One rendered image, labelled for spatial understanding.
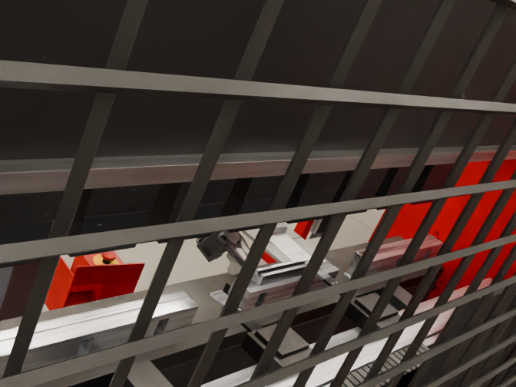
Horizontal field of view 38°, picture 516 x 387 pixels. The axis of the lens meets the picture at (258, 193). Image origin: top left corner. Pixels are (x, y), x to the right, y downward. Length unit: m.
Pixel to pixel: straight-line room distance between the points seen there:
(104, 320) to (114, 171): 0.66
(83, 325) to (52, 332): 0.07
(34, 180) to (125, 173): 0.13
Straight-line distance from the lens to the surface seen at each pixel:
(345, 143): 1.31
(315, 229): 1.90
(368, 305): 1.86
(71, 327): 1.48
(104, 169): 0.89
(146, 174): 0.94
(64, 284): 1.95
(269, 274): 1.84
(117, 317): 1.54
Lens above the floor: 1.86
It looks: 22 degrees down
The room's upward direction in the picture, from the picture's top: 24 degrees clockwise
